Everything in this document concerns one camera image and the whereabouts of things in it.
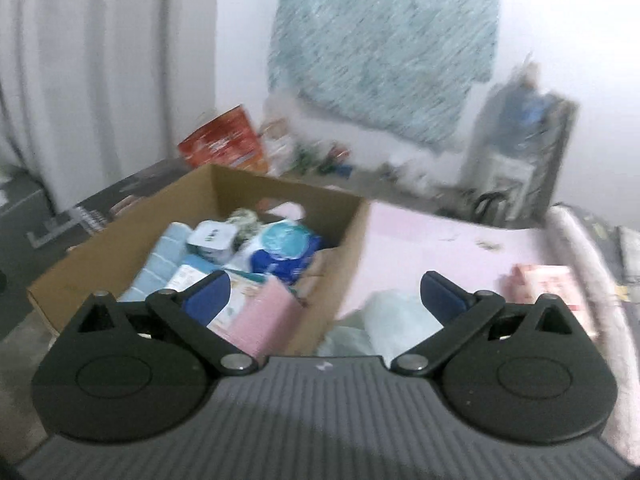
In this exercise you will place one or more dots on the white curtain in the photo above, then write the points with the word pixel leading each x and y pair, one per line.
pixel 100 60

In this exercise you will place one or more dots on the pink tissue pack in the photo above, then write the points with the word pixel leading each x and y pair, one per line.
pixel 545 280

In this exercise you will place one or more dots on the large white plastic bag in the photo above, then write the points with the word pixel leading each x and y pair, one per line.
pixel 385 320

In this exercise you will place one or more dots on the clear food bag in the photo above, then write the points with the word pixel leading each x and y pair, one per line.
pixel 277 145

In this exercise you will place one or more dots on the small white box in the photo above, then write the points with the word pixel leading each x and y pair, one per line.
pixel 210 240

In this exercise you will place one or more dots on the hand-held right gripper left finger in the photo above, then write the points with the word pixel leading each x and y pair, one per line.
pixel 207 300

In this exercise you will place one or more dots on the blue wipes pack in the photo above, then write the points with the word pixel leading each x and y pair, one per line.
pixel 280 250

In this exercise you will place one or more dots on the pink folded cloth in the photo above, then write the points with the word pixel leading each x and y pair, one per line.
pixel 270 320

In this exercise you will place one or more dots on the white water dispenser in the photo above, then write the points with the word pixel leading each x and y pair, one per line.
pixel 495 175

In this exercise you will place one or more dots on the grey leaning board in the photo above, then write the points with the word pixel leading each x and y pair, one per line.
pixel 557 160

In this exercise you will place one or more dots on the floral wall cloth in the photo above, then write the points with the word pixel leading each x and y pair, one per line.
pixel 380 45

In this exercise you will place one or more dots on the blue water bottle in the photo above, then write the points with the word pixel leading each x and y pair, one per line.
pixel 522 115

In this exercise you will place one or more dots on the dark printed board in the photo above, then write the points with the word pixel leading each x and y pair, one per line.
pixel 100 210

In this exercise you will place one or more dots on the cardboard box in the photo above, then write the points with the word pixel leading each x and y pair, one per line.
pixel 340 260

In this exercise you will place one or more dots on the green floral cloth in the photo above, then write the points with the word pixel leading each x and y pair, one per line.
pixel 245 220

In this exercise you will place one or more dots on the blue towel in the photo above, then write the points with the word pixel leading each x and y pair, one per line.
pixel 160 260

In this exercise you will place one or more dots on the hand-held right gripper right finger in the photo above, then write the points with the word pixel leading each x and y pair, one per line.
pixel 442 297

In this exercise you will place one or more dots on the pink bed sheet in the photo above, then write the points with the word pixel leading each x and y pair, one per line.
pixel 425 240

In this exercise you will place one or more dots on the red snack bag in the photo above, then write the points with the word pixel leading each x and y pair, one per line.
pixel 225 140

